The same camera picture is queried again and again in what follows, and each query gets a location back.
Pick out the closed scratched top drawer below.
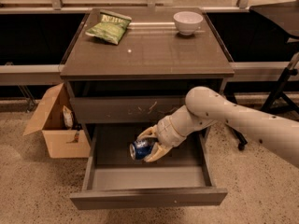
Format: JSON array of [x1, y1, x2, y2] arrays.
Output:
[[70, 96, 185, 123]]

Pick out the open cardboard box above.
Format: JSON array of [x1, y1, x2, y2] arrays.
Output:
[[23, 84, 90, 158]]

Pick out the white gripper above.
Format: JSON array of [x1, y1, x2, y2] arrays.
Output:
[[137, 116, 188, 162]]

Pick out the white bowl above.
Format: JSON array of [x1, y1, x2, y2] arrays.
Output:
[[173, 11, 204, 35]]

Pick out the grey drawer cabinet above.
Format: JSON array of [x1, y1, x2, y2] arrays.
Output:
[[59, 7, 235, 211]]

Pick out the open grey middle drawer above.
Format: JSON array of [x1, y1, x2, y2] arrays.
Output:
[[70, 123, 227, 210]]

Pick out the metal window railing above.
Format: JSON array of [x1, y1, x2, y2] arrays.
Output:
[[0, 0, 299, 86]]

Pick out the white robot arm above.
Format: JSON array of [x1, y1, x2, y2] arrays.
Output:
[[138, 87, 299, 167]]

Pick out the blue pepsi can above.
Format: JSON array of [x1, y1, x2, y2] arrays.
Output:
[[129, 138, 156, 160]]

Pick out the green chip bag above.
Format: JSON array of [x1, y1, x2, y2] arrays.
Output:
[[85, 9, 132, 45]]

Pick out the black rolling stand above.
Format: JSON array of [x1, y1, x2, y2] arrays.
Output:
[[220, 0, 299, 151]]

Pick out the white bag in box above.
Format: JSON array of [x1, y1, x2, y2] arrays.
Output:
[[63, 106, 74, 129]]

